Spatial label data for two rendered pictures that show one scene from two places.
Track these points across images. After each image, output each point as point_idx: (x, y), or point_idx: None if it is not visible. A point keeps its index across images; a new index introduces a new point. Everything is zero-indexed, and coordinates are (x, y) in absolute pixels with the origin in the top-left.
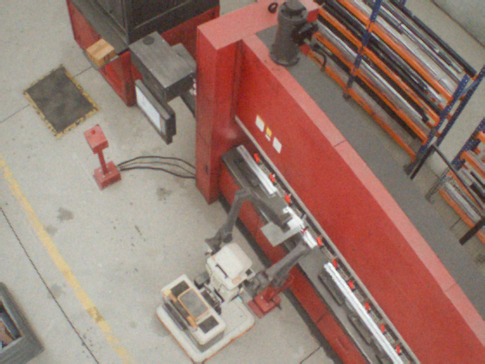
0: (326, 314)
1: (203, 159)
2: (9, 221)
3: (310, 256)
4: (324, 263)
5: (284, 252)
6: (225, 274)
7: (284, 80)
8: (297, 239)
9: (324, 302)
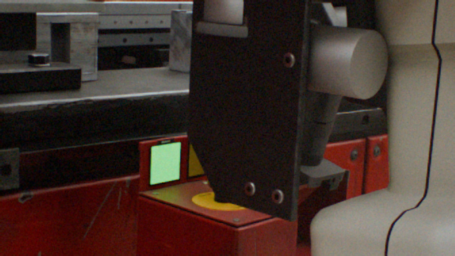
0: (367, 187)
1: None
2: None
3: (118, 80)
4: (159, 71)
5: (57, 207)
6: None
7: None
8: (22, 66)
9: (342, 112)
